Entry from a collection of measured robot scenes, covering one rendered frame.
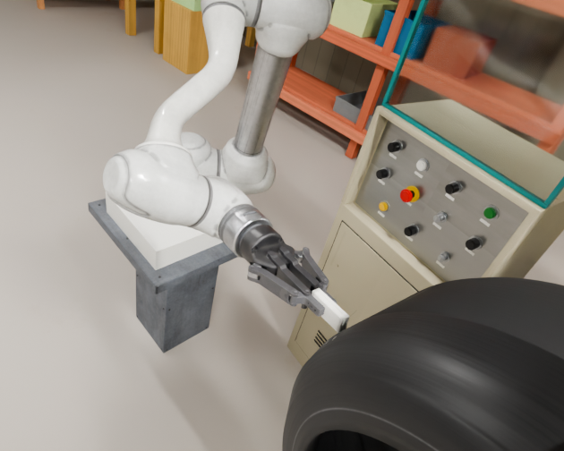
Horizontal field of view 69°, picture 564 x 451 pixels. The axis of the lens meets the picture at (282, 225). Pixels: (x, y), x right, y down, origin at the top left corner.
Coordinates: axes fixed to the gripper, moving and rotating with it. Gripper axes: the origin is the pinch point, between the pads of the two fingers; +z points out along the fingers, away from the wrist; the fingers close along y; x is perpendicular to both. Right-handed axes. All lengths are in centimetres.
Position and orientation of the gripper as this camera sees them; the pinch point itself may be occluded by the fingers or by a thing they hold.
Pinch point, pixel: (329, 310)
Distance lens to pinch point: 64.1
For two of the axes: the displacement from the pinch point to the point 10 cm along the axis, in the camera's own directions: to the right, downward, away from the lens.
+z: 5.9, 5.0, -6.4
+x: -1.3, 8.4, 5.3
